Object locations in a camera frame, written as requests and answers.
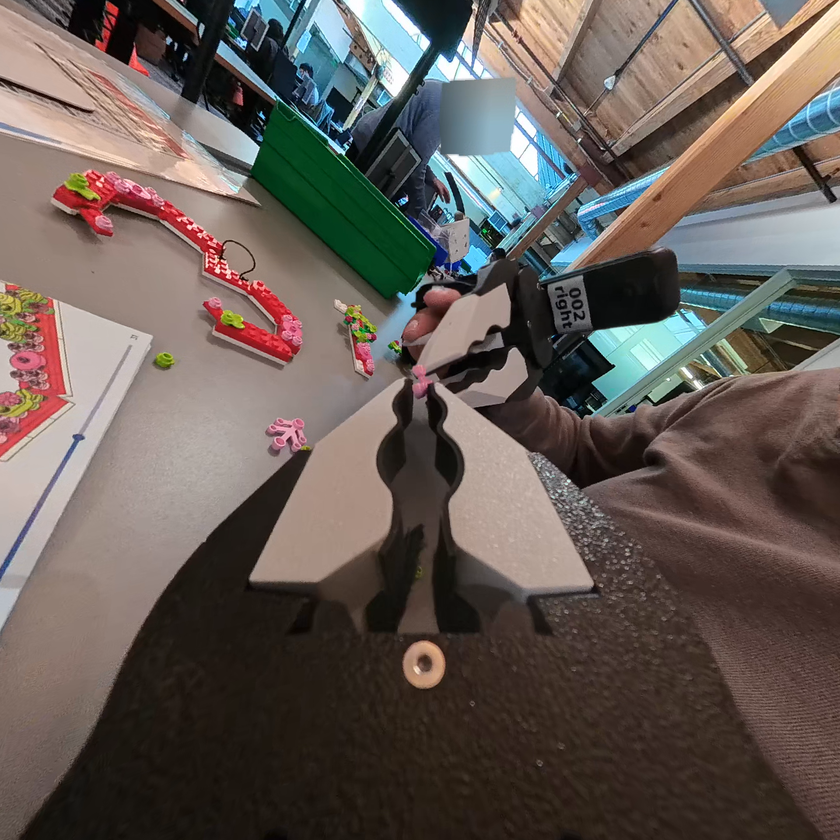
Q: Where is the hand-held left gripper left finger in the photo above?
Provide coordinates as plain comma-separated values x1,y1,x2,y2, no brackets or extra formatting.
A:
248,378,417,634

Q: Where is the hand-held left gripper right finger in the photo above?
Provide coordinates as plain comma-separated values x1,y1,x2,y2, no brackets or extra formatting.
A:
425,382,595,634

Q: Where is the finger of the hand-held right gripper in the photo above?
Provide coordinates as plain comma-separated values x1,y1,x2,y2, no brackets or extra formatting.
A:
441,344,546,411
420,283,516,376

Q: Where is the green plastic bin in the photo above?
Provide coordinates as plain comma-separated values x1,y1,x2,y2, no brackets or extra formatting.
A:
251,100,437,299

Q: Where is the red lego heart assembly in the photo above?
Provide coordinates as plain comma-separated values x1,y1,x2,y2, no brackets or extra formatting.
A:
51,169,304,365

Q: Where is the person's right forearm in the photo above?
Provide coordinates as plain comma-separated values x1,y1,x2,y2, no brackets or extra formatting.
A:
482,367,840,840

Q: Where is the pink lego stem piece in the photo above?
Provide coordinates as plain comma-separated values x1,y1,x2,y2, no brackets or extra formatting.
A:
265,417,311,454

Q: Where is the lego flower stem assembly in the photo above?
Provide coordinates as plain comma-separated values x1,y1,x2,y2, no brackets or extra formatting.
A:
333,298,378,378

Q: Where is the lego instruction booklet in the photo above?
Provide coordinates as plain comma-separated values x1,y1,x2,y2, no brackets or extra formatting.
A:
0,281,153,631

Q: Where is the person's right hand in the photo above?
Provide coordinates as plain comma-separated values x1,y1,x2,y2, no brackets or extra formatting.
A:
400,287,463,382

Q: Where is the grey backed monitor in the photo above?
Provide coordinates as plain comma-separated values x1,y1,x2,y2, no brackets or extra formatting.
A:
366,128,427,201

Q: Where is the black support pole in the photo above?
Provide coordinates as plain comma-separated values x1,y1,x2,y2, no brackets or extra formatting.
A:
354,36,437,155
180,0,232,104

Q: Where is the black monitor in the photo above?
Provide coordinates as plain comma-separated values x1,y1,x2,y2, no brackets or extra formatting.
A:
394,0,473,60

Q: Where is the clear plastic sleeve with paper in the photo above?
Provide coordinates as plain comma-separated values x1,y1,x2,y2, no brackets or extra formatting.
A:
0,20,262,207

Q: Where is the white perforated bracket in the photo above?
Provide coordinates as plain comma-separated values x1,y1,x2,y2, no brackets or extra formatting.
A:
436,218,471,263

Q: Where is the silver ventilation duct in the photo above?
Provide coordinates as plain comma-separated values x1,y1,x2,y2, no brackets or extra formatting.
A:
676,279,840,337
576,85,840,232

